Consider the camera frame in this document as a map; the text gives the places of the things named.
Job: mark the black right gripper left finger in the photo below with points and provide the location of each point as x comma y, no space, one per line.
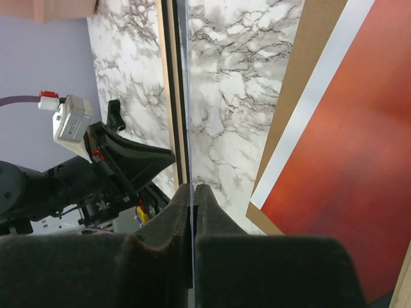
150,268

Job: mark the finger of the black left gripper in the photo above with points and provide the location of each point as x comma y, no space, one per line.
152,200

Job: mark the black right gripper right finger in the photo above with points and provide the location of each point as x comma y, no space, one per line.
235,269

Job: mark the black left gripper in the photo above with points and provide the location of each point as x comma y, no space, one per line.
120,168

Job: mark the clear acrylic glass sheet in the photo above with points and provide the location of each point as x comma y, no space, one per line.
191,189

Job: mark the wooden picture frame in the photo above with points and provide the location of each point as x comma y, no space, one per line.
173,76

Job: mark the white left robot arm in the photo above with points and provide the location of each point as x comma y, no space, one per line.
66,223

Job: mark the red sunset photo print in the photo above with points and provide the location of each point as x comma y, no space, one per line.
342,165

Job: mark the pink plastic storage box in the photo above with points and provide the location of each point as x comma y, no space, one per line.
44,11

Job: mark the brown cardboard backing board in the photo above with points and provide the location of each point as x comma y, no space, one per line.
318,19

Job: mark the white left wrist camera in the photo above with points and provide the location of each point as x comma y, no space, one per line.
72,115

